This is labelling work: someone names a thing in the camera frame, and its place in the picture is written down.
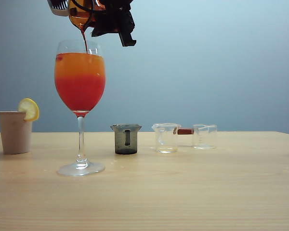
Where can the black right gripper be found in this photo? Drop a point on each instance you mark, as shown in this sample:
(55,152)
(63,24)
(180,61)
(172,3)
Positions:
(120,14)

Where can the amber glass measuring cup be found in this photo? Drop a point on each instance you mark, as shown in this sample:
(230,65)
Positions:
(79,20)

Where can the smoky grey measuring cup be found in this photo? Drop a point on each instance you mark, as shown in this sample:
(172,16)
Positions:
(120,144)

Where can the clear glass measuring cup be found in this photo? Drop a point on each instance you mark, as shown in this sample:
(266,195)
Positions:
(204,144)
(166,148)

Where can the beige paper cup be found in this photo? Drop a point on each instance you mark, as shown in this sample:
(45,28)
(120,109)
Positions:
(14,134)

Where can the tall stemmed wine glass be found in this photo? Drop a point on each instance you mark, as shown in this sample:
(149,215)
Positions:
(79,84)

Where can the yellow lemon slice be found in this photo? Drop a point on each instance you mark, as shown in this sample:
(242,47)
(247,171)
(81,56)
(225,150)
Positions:
(29,108)

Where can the small red-brown block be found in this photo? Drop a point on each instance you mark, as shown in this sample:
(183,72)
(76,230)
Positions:
(185,131)

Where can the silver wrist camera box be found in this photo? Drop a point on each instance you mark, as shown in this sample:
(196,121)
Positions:
(57,9)

